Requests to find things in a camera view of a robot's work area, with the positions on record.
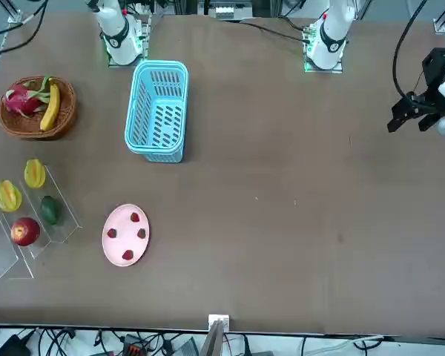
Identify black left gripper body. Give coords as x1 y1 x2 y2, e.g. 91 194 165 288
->
421 47 445 98

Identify yellow star fruit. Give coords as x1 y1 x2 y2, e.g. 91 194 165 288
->
23 158 47 189
0 179 23 213

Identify blue plastic basket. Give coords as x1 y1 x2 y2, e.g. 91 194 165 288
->
124 59 189 163

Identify brown wicker basket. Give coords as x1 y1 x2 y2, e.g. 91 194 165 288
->
0 76 78 141

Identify grey power strip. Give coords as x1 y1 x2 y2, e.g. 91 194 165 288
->
213 1 238 19

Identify pink round plate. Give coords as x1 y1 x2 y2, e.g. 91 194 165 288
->
102 203 151 267

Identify yellow banana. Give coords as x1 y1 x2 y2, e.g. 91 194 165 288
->
39 78 62 131

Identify red black device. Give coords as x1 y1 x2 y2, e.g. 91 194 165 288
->
122 334 149 356

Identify green avocado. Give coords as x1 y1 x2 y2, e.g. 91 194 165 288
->
39 195 60 225

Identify pink dragon fruit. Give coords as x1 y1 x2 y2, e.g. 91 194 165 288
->
1 76 53 119

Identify red apple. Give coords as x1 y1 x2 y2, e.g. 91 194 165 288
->
10 217 42 247

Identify clear acrylic stepped stand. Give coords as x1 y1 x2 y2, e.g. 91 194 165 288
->
0 165 83 280

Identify black power adapter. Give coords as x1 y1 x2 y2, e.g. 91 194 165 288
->
0 333 33 356

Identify thick black cable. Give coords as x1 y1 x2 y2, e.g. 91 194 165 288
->
392 0 429 100

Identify black base cable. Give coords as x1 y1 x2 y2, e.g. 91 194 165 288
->
239 18 309 42

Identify white post bracket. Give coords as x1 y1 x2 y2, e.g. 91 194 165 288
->
208 314 231 331

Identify aluminium camera post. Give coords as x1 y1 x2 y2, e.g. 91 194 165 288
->
200 319 225 356

